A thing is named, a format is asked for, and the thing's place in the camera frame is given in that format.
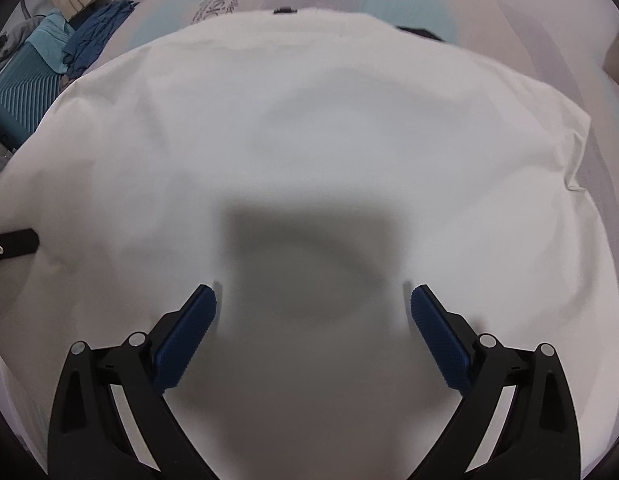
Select black and white garment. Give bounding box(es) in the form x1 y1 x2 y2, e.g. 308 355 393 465
0 6 616 480

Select dark blue clothes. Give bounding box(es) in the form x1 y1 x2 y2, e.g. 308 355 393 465
63 0 140 79

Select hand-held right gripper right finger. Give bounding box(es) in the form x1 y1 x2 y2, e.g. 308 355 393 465
410 284 581 480

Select teal cloth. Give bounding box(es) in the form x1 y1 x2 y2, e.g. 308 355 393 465
26 9 74 74

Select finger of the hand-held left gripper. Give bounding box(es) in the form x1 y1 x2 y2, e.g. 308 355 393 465
0 228 39 267

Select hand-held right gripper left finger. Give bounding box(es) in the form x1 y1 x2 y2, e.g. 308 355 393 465
47 284 218 480

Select grey clothing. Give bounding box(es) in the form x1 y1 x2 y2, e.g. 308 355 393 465
0 14 46 82

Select blue ribbed suitcase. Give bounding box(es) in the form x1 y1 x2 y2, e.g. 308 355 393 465
0 42 66 150

